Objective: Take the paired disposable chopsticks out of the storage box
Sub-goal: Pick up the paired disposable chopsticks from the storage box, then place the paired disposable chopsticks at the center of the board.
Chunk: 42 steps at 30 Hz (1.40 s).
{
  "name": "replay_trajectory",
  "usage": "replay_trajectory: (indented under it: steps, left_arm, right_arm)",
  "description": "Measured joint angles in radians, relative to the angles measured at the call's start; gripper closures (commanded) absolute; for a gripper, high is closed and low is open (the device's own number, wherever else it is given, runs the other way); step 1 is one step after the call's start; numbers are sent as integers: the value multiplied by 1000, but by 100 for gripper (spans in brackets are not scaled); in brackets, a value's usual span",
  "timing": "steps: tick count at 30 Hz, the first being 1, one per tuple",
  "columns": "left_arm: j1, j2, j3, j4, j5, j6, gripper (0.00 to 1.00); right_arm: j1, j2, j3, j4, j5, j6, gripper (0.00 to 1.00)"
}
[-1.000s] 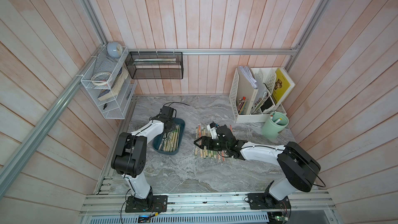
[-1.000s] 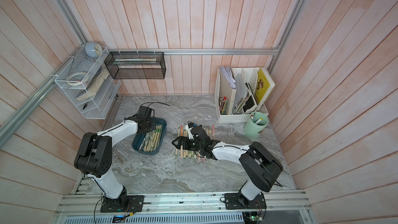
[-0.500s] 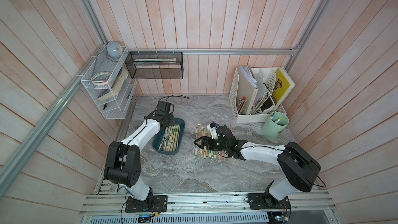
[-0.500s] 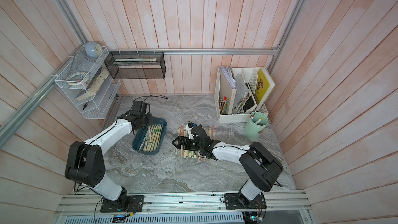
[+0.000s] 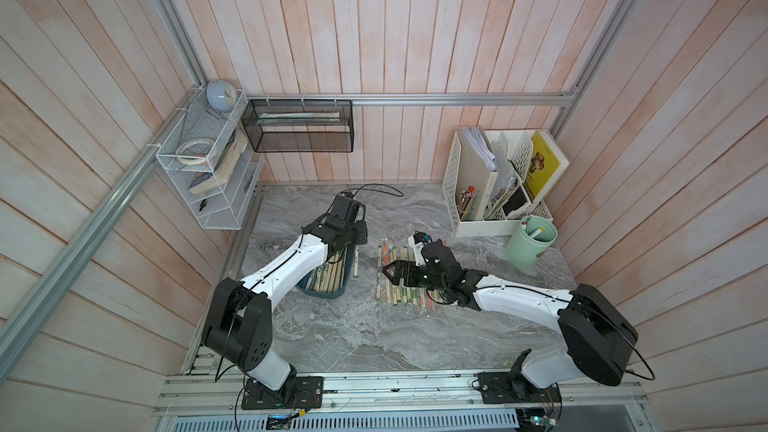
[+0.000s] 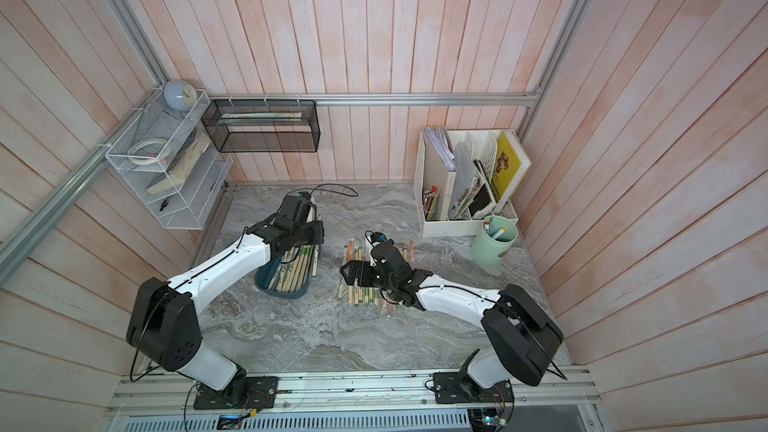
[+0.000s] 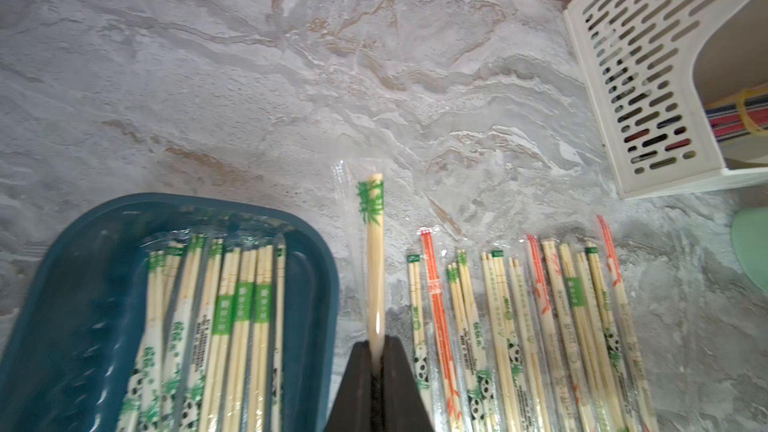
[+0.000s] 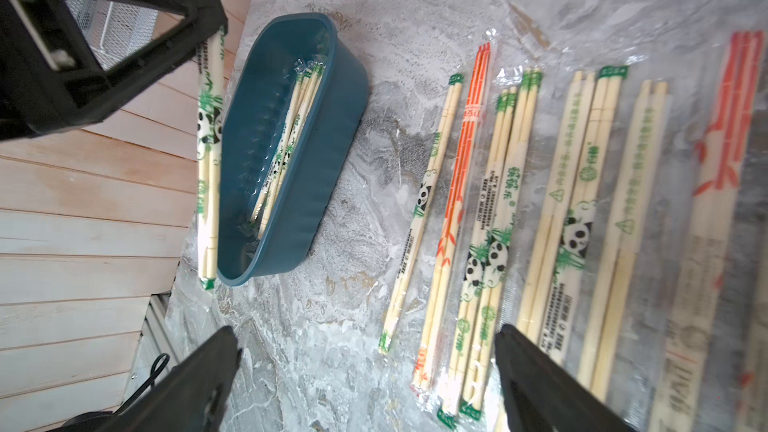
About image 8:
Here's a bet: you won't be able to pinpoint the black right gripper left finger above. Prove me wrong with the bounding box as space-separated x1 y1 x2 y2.
100 326 242 431

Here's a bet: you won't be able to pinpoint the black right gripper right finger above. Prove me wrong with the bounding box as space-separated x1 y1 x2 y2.
494 324 633 431

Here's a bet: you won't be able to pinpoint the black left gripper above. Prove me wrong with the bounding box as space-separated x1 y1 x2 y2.
1 0 227 138

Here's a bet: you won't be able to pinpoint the plain bamboo chopsticks pair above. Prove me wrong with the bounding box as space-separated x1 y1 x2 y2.
437 86 518 430

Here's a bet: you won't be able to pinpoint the red striped chopsticks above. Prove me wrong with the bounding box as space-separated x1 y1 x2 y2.
411 41 493 394

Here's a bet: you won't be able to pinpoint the teal plastic storage tray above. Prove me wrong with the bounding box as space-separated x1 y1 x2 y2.
217 13 369 287

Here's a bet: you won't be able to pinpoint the panda printed chopsticks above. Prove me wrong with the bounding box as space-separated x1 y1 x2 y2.
378 73 464 355

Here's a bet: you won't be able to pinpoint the panda chopsticks in tray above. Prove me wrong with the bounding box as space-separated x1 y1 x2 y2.
251 61 325 240

